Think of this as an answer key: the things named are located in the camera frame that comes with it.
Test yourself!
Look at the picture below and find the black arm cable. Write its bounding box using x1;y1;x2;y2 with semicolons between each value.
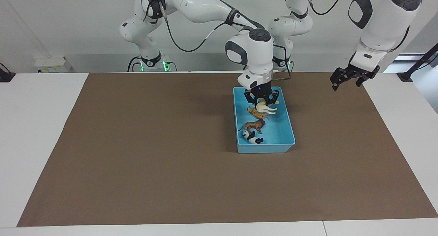
306;0;347;16
159;0;247;52

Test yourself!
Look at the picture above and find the black and white panda toy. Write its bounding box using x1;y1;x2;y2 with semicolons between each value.
242;129;264;145

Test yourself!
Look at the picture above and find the orange tiger toy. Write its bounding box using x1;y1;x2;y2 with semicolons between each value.
247;106;269;120

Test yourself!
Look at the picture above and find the small black table clamp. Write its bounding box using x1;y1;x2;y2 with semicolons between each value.
0;63;16;82

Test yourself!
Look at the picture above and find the cream white horse toy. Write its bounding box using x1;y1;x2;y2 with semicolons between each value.
256;100;278;114

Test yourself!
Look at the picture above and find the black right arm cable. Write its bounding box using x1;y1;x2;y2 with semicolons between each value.
159;0;247;52

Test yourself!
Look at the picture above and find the light blue storage box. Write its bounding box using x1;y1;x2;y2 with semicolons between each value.
233;87;296;154

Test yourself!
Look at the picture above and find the black clamp with slanted pole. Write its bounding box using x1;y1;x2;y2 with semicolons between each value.
397;43;438;82

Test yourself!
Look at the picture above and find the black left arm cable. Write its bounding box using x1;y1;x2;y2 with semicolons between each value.
306;0;347;16

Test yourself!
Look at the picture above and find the brown lion toy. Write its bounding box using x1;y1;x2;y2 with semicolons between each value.
244;118;267;134

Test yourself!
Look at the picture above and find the brown table mat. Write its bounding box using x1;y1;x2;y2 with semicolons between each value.
17;72;438;227

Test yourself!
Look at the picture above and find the black right base cable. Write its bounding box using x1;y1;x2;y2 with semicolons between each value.
127;56;142;72

